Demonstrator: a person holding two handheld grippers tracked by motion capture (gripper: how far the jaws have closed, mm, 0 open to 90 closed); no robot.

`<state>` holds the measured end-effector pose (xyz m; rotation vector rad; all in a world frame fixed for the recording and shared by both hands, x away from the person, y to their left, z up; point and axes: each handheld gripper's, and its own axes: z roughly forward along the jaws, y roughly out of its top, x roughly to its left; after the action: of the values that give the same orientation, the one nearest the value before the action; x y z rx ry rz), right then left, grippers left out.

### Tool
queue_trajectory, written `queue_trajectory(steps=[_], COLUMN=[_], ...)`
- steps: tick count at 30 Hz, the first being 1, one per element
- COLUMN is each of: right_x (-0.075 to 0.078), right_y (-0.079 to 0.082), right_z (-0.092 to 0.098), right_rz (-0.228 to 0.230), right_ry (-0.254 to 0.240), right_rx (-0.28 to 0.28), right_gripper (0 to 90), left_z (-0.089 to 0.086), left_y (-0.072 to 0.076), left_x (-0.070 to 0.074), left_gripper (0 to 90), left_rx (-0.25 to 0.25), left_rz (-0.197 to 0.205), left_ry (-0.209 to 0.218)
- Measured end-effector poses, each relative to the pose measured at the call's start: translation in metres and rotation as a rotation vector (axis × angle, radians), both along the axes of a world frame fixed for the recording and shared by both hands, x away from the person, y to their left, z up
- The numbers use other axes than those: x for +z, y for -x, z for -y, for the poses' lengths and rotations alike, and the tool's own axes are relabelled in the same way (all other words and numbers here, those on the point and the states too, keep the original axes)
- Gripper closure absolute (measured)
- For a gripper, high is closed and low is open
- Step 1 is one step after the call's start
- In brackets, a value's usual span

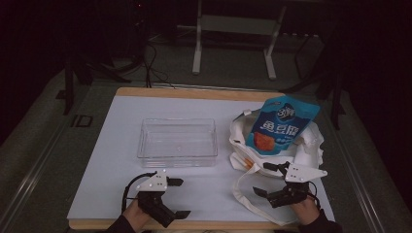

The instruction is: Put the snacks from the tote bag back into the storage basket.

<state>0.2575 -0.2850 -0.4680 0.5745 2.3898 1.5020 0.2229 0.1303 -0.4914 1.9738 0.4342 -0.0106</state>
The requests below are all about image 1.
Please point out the white table sheet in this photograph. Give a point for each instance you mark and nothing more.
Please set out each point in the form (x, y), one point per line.
(123, 155)

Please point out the clear plastic container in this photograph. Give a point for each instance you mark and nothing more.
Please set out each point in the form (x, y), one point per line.
(177, 142)

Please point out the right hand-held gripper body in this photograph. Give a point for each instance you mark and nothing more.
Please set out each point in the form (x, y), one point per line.
(301, 174)

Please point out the black stand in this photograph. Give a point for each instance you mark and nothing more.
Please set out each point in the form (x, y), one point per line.
(336, 93)
(68, 87)

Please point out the person's right hand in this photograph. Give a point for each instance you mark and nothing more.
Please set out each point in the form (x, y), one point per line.
(306, 212)

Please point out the white tote bag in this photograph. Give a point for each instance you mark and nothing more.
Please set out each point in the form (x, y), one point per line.
(307, 152)

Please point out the blue snack bag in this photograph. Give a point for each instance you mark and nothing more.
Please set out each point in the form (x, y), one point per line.
(281, 124)

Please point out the person's left hand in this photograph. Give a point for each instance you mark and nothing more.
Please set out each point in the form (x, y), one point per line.
(134, 213)

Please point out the white metal stand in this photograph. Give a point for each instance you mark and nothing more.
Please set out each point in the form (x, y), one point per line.
(238, 24)

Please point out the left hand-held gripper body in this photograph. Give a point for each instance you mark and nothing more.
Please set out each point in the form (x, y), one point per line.
(152, 184)

